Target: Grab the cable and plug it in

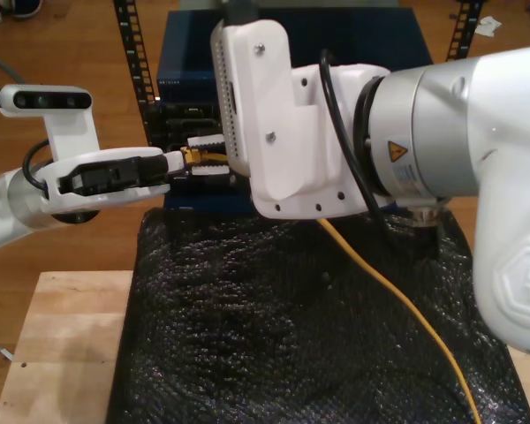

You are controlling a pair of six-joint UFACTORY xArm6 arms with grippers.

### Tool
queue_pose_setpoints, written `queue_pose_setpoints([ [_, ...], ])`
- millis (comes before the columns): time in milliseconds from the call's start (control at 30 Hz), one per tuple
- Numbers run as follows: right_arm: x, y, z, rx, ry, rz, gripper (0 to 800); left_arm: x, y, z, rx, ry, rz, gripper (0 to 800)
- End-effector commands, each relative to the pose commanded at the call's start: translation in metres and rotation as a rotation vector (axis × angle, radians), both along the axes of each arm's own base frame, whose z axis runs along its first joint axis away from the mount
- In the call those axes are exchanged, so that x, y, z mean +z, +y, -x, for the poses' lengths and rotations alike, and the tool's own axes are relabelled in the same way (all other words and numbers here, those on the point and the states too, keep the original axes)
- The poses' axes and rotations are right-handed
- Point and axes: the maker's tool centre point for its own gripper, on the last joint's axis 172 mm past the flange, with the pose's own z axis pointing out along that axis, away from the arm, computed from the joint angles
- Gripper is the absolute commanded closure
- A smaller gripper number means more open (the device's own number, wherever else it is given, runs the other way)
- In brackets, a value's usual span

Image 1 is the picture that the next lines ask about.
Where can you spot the black rack server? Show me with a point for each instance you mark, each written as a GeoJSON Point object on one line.
{"type": "Point", "coordinates": [181, 121]}

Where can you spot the white crumpled paper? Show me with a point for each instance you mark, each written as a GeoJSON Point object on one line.
{"type": "Point", "coordinates": [488, 27]}

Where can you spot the black bubble wrap mat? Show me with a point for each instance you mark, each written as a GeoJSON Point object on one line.
{"type": "Point", "coordinates": [247, 331]}

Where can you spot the blue rack base plate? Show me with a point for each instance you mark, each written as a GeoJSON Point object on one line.
{"type": "Point", "coordinates": [203, 202]}

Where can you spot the blue network switch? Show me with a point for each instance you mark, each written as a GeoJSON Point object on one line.
{"type": "Point", "coordinates": [185, 44]}

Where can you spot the black perforated rack post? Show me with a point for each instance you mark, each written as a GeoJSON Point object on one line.
{"type": "Point", "coordinates": [470, 26]}
{"type": "Point", "coordinates": [127, 44]}

